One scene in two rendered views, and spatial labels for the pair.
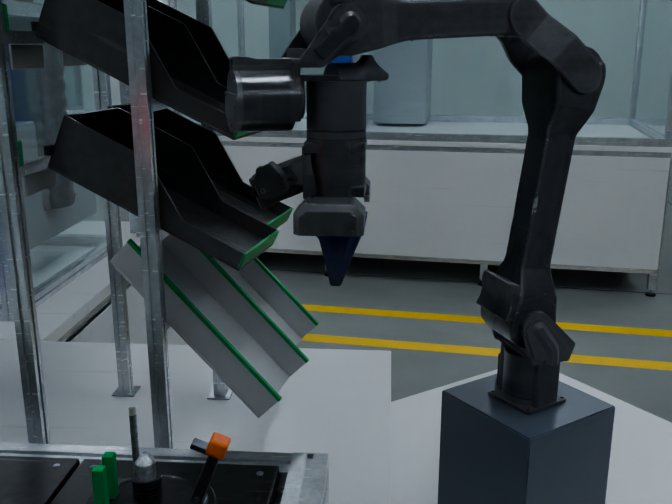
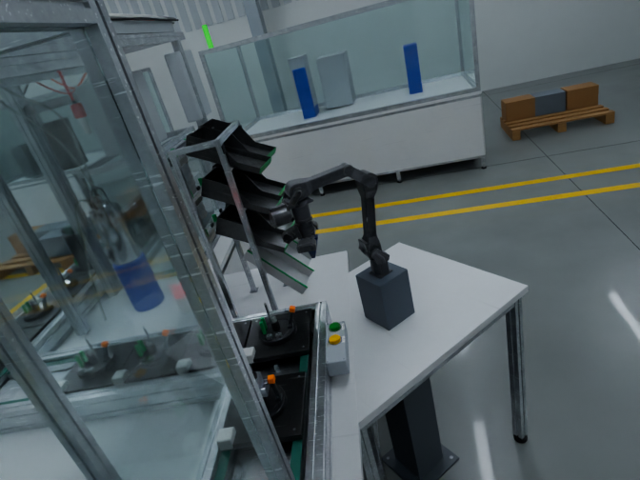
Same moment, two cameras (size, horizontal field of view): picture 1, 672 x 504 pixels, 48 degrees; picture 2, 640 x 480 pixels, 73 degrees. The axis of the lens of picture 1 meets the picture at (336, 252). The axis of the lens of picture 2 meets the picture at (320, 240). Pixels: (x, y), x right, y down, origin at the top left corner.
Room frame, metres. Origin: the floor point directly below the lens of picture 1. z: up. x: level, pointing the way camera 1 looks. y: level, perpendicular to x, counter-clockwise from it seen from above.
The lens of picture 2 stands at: (-0.61, -0.12, 1.91)
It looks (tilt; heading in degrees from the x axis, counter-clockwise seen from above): 25 degrees down; 4
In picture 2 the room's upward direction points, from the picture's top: 15 degrees counter-clockwise
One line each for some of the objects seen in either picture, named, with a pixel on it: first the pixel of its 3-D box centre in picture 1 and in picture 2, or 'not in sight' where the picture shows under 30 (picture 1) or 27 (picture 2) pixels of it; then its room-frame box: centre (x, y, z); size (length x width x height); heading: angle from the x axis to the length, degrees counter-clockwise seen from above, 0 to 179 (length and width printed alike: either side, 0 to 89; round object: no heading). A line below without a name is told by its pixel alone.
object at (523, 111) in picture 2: not in sight; (552, 110); (5.34, -3.25, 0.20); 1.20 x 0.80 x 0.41; 78
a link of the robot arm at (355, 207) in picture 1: (336, 172); (306, 228); (0.73, 0.00, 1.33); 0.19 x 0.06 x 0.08; 176
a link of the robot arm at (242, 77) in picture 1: (293, 68); (286, 206); (0.71, 0.04, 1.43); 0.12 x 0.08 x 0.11; 108
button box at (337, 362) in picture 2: not in sight; (337, 347); (0.59, -0.01, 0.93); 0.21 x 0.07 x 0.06; 176
